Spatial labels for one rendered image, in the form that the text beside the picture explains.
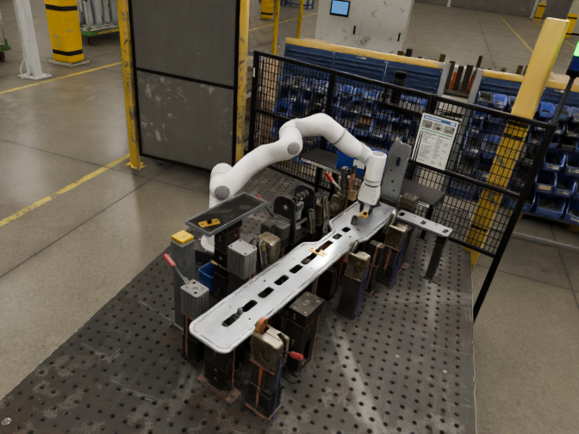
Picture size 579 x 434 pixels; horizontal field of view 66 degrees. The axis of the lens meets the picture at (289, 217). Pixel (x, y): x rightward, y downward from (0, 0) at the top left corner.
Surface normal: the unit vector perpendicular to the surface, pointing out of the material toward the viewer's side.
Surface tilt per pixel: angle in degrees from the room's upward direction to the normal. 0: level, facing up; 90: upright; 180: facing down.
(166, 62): 92
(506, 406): 0
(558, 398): 0
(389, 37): 90
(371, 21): 90
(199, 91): 89
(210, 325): 0
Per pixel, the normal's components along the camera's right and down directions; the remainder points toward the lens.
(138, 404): 0.10, -0.86
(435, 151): -0.58, 0.36
